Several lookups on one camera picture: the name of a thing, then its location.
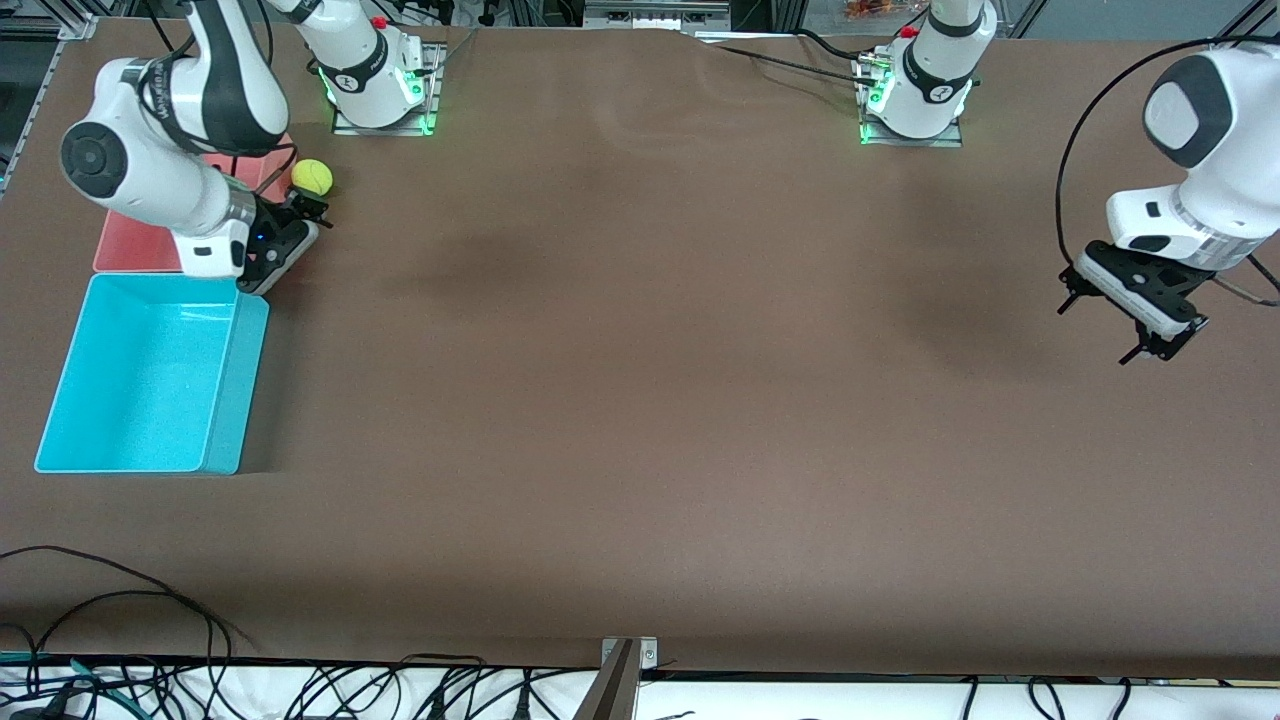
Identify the long black loose cable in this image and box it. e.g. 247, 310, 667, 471
0, 590, 219, 691
0, 545, 259, 656

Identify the grey metal box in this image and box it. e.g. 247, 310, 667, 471
582, 0, 731, 31

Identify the teal cable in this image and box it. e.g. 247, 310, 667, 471
0, 650, 136, 716

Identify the dark grey metal bar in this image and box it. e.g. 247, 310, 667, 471
572, 640, 641, 720

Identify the blue plastic bin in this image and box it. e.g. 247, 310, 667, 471
34, 271, 271, 476

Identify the aluminium frame profile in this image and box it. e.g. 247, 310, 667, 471
1203, 0, 1280, 51

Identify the silver metal bracket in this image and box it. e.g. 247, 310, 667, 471
601, 637, 659, 669

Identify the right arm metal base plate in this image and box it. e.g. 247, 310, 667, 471
331, 42, 442, 137

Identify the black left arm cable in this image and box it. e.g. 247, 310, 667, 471
1056, 36, 1280, 307

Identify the pink plastic bin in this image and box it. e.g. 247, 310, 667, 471
93, 133, 298, 276

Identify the black base cable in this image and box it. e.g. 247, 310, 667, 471
795, 28, 866, 61
715, 44, 873, 86

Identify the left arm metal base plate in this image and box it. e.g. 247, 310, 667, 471
857, 55, 967, 149

